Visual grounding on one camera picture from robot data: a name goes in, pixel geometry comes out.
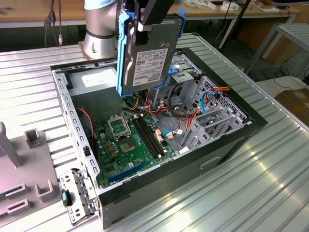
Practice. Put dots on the black slanted pole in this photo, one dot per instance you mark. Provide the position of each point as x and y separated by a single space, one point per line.
237 19

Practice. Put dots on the black RAM slot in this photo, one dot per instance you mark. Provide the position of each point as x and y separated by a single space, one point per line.
148 137
155 137
151 137
144 137

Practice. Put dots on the green motherboard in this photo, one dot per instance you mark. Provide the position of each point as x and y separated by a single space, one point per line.
135 159

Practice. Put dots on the white board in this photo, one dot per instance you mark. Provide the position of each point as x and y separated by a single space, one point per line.
268 87

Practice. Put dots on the grey power supply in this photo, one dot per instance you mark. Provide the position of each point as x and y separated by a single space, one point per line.
96 106

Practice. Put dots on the grey perforated drive cage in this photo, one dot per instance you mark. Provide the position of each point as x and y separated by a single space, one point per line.
183 78

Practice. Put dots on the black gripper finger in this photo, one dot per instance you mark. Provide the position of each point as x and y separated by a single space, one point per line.
140 38

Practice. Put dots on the wooden desk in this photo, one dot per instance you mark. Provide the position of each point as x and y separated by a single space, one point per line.
24 12

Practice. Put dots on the hard disk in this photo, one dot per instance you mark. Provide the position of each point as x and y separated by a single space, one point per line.
149 65

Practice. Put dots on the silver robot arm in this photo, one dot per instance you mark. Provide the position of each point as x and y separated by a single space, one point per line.
100 24

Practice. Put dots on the black PC case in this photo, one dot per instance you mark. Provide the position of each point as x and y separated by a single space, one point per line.
169 174

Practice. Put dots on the white box black lid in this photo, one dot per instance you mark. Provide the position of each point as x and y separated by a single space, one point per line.
214 6

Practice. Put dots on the CPU socket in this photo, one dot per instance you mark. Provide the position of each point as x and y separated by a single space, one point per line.
126 145

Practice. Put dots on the silver slot bracket panel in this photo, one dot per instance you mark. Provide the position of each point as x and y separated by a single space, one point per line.
72 215

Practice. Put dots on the blue expansion slot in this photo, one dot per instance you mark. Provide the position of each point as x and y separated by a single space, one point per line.
128 172

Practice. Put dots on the flat brown cardboard box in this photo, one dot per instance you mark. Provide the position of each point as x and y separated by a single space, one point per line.
297 104

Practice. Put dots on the black clip with blue mark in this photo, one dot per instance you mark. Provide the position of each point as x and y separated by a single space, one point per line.
67 199

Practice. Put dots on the metal frame table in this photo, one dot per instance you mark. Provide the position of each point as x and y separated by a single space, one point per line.
289 30

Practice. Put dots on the grey parts rack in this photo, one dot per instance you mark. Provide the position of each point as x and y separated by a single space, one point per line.
24 169

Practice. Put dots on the grey metal disk bay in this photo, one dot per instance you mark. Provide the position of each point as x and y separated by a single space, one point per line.
194 135

